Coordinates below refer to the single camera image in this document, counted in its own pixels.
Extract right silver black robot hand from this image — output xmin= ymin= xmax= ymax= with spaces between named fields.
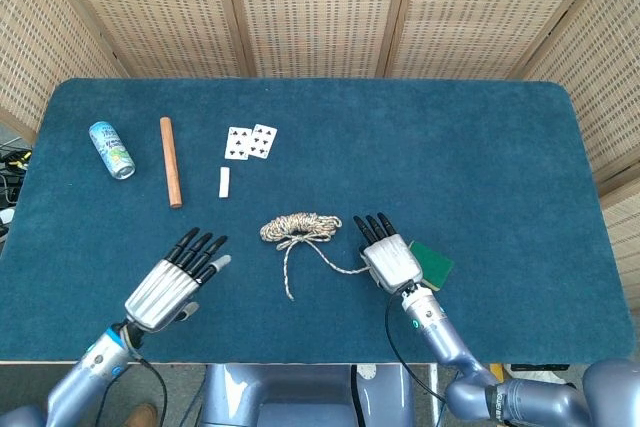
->
xmin=352 ymin=211 xmax=424 ymax=294

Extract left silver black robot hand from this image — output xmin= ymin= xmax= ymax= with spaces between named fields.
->
xmin=123 ymin=226 xmax=232 ymax=333

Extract beige braided rope bundle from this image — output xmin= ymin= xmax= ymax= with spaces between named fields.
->
xmin=259 ymin=211 xmax=374 ymax=302

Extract green yellow scouring sponge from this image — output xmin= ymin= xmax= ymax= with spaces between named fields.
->
xmin=407 ymin=240 xmax=456 ymax=293

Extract dark blue felt table mat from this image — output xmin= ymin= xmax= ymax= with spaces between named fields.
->
xmin=0 ymin=77 xmax=636 ymax=366

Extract brown leather shoe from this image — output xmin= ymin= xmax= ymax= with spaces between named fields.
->
xmin=122 ymin=401 xmax=159 ymax=427

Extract brown wooden round stick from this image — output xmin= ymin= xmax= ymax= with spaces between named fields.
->
xmin=159 ymin=116 xmax=184 ymax=209

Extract light blue drink can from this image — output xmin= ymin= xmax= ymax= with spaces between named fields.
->
xmin=88 ymin=120 xmax=137 ymax=181

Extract blue-grey robot torso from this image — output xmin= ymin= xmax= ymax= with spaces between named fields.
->
xmin=198 ymin=364 xmax=416 ymax=427

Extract clubs playing card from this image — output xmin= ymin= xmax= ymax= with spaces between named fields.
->
xmin=224 ymin=126 xmax=253 ymax=162
xmin=248 ymin=123 xmax=279 ymax=160

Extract flat black bar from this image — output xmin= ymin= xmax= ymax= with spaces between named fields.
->
xmin=509 ymin=362 xmax=571 ymax=373

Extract woven bamboo screen panel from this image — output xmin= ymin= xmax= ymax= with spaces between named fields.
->
xmin=519 ymin=0 xmax=640 ymax=184
xmin=42 ymin=0 xmax=256 ymax=80
xmin=597 ymin=186 xmax=640 ymax=313
xmin=219 ymin=0 xmax=416 ymax=80
xmin=384 ymin=0 xmax=617 ymax=81
xmin=0 ymin=0 xmax=126 ymax=134

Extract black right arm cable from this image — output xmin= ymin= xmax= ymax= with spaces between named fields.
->
xmin=383 ymin=294 xmax=451 ymax=406

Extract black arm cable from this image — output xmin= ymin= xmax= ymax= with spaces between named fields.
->
xmin=383 ymin=294 xmax=451 ymax=406
xmin=127 ymin=346 xmax=169 ymax=427

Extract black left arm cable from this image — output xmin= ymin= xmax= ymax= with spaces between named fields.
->
xmin=127 ymin=346 xmax=169 ymax=427

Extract black floor cable tangle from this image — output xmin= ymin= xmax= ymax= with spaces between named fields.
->
xmin=0 ymin=143 xmax=33 ymax=209

